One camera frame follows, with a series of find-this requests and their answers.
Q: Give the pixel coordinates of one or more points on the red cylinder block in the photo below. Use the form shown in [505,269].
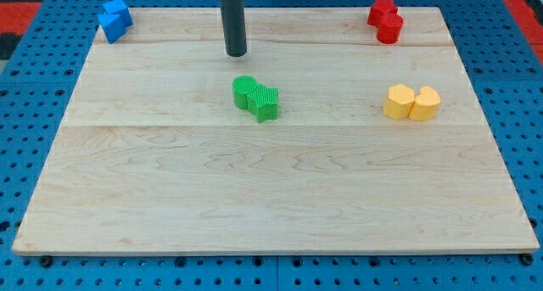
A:
[389,28]

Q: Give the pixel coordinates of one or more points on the yellow hexagon block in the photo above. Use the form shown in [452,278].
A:
[398,102]

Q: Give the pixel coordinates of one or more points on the green cylinder block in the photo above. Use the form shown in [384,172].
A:
[242,86]

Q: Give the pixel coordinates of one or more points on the red star block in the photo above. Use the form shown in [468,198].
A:
[378,9]

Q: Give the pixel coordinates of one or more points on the blue cube block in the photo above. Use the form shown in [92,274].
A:
[120,8]

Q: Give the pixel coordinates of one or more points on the light wooden board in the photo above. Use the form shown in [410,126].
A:
[153,158]

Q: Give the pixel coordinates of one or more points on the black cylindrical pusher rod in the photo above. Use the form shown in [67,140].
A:
[234,31]

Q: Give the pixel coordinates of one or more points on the yellow heart block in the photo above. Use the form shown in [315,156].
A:
[426,104]

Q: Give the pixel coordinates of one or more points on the blue triangle block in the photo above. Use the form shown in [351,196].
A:
[112,26]

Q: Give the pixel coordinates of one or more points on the green star block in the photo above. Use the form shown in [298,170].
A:
[263,103]

